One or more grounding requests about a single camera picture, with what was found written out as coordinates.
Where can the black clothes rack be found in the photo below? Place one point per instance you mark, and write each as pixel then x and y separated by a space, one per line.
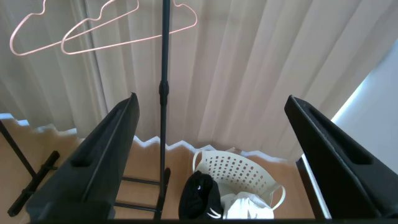
pixel 164 62

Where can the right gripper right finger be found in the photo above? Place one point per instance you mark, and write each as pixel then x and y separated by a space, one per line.
pixel 335 174

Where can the white garment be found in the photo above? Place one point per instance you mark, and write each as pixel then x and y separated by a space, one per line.
pixel 245 208

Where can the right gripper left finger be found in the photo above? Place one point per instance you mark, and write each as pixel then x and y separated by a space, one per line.
pixel 93 161

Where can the beige curtain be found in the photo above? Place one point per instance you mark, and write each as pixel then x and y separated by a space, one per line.
pixel 233 77

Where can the black shorts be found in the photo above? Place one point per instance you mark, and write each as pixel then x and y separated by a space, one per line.
pixel 196 196

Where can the white laundry basket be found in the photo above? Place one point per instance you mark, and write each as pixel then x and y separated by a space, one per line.
pixel 236 171

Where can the pink clothes hanger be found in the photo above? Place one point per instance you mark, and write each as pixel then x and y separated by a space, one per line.
pixel 124 43
pixel 19 55

